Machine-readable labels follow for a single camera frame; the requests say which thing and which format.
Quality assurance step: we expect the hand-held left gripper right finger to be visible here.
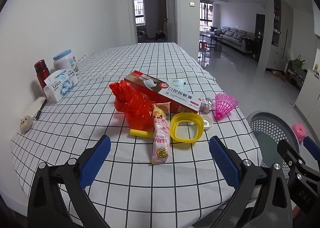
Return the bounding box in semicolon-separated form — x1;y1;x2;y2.
209;135;293;228

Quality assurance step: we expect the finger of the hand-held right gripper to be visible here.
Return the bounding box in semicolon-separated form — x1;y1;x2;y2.
303;136;320;163
277;139;312;177

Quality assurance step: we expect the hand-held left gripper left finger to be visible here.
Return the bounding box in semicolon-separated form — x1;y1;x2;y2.
27;135;112;228

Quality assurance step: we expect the grey perforated basket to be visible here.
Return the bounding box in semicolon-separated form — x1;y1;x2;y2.
246;110;300;176

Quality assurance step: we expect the white round cap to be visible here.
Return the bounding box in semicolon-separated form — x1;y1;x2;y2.
200;115;214;130

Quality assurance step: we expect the pink fan-shaped plastic basket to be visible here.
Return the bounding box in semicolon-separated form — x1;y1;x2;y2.
213;93;239;121

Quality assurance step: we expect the yellow square plastic lid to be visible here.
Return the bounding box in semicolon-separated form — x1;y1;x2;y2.
170;112;204;143

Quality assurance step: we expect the red plastic bag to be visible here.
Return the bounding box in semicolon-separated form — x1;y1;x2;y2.
109;80;157;131

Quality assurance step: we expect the pink snack packet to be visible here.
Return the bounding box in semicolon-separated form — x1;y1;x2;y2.
151;102;171;165

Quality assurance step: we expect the red toothpaste box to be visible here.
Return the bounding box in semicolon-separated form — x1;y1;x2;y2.
124;70;205;115

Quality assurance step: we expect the pink plastic stool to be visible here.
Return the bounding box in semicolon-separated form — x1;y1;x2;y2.
291;123;306;143

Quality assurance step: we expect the yellow stick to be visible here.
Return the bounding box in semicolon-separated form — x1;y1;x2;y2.
129;129;153;139

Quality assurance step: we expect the white low cabinet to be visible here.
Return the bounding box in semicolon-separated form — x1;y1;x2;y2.
294;68;320;122

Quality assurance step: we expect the crumpled white tissue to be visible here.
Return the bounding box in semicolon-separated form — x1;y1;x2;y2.
199;97;215;114

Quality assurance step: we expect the black pen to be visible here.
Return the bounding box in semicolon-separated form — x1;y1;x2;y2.
35;99;47;120

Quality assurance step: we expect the shoe rack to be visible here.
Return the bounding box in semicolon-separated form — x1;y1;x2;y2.
285;60;308;90

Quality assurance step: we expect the beige round toy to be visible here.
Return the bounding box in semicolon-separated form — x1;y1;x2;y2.
20;115;33;134

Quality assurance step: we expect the white blue tissue pack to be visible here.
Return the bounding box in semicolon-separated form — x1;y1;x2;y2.
44;69;79;103

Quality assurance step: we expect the green bag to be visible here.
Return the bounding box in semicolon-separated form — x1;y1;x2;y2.
292;55;306;67

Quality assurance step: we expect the tall shelf cabinet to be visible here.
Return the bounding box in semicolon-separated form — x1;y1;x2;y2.
266;0;288;71

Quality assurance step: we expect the white jar with blue lid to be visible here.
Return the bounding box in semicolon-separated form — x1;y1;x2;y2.
53;49;79;76

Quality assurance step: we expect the red thermos bottle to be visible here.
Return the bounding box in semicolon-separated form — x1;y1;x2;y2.
34;59;50;88

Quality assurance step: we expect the black white checked tablecloth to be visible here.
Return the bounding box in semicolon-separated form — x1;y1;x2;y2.
10;42;263;228

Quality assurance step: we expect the dark door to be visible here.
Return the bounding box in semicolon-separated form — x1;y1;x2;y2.
254;14;265;61

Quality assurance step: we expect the grey sofa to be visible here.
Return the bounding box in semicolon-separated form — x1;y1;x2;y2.
215;26;255;55

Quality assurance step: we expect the dark coffee table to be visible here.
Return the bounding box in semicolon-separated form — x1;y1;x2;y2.
202;32;224;48

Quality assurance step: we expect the balcony window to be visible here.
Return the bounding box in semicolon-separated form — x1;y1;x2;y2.
200;0;214;32

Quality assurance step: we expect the bedroom window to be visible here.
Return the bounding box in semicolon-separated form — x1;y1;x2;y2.
134;0;145;26

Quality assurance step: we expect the white room door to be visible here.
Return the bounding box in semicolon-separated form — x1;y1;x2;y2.
165;0;175;41

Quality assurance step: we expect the white wall cabinet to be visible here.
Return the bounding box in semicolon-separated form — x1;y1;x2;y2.
311;0;320;36

